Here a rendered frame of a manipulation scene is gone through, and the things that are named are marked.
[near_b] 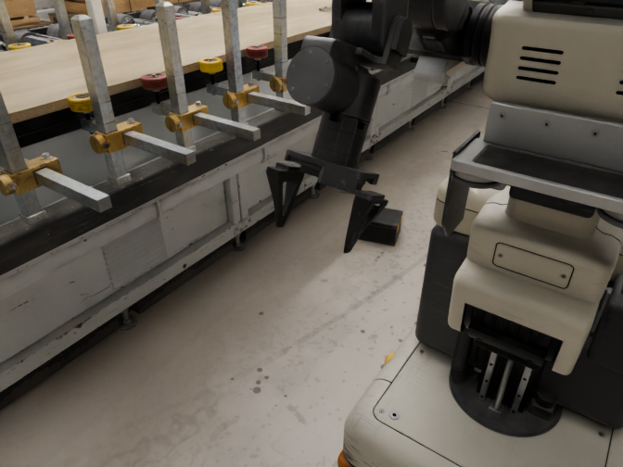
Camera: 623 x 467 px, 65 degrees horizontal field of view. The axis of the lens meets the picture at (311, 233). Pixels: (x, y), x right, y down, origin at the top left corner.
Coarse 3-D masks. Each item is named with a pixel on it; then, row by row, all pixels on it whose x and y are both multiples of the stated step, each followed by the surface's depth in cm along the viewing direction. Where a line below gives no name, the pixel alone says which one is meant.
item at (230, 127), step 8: (152, 104) 157; (160, 104) 156; (168, 104) 156; (160, 112) 156; (168, 112) 154; (200, 112) 150; (200, 120) 147; (208, 120) 145; (216, 120) 143; (224, 120) 143; (232, 120) 143; (216, 128) 145; (224, 128) 142; (232, 128) 141; (240, 128) 139; (248, 128) 138; (256, 128) 138; (240, 136) 140; (248, 136) 138; (256, 136) 138
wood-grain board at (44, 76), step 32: (288, 0) 300; (320, 0) 300; (128, 32) 214; (192, 32) 214; (256, 32) 214; (288, 32) 214; (320, 32) 225; (0, 64) 167; (32, 64) 167; (64, 64) 167; (128, 64) 167; (160, 64) 167; (192, 64) 169; (32, 96) 137; (64, 96) 137
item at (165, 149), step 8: (80, 120) 139; (88, 120) 138; (88, 128) 138; (96, 128) 136; (128, 136) 129; (136, 136) 128; (144, 136) 128; (128, 144) 130; (136, 144) 128; (144, 144) 126; (152, 144) 124; (160, 144) 124; (168, 144) 124; (152, 152) 126; (160, 152) 123; (168, 152) 122; (176, 152) 120; (184, 152) 119; (192, 152) 120; (176, 160) 121; (184, 160) 119; (192, 160) 120
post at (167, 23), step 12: (156, 12) 131; (168, 12) 130; (168, 24) 132; (168, 36) 133; (168, 48) 135; (168, 60) 137; (180, 60) 139; (168, 72) 139; (180, 72) 140; (168, 84) 142; (180, 84) 141; (180, 96) 143; (180, 108) 144; (180, 132) 148; (180, 144) 151; (192, 144) 152
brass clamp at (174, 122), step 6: (192, 108) 149; (198, 108) 149; (204, 108) 151; (174, 114) 145; (186, 114) 146; (192, 114) 148; (168, 120) 145; (174, 120) 143; (180, 120) 145; (186, 120) 147; (192, 120) 148; (168, 126) 146; (174, 126) 144; (180, 126) 144; (186, 126) 147; (192, 126) 149; (174, 132) 146
